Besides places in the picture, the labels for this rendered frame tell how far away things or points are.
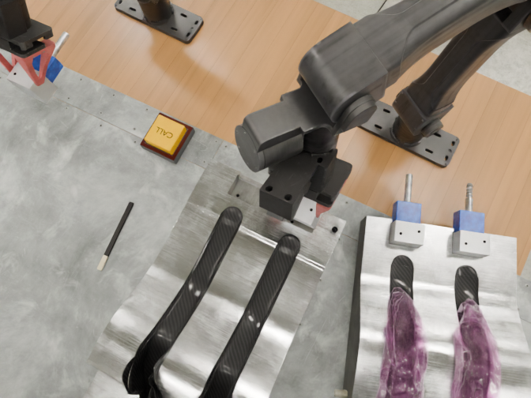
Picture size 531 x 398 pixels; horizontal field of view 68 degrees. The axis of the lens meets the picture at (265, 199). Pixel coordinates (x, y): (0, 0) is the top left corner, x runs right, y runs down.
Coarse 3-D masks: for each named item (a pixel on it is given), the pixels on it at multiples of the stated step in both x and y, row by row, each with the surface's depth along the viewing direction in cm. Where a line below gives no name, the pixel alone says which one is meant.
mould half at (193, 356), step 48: (192, 192) 68; (192, 240) 67; (240, 240) 66; (336, 240) 66; (144, 288) 63; (240, 288) 65; (288, 288) 64; (144, 336) 59; (192, 336) 60; (288, 336) 62; (96, 384) 64; (192, 384) 56; (240, 384) 57
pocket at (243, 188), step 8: (240, 176) 70; (232, 184) 69; (240, 184) 71; (248, 184) 71; (256, 184) 70; (232, 192) 71; (240, 192) 71; (248, 192) 71; (256, 192) 71; (248, 200) 71; (256, 200) 70
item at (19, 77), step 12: (60, 36) 72; (60, 48) 72; (36, 60) 70; (12, 72) 68; (24, 72) 68; (36, 72) 68; (48, 72) 70; (24, 84) 68; (48, 84) 71; (36, 96) 71; (48, 96) 72
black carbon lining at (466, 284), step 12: (396, 264) 68; (408, 264) 68; (396, 276) 68; (408, 276) 68; (456, 276) 67; (468, 276) 68; (408, 288) 67; (456, 288) 67; (468, 288) 67; (456, 300) 66
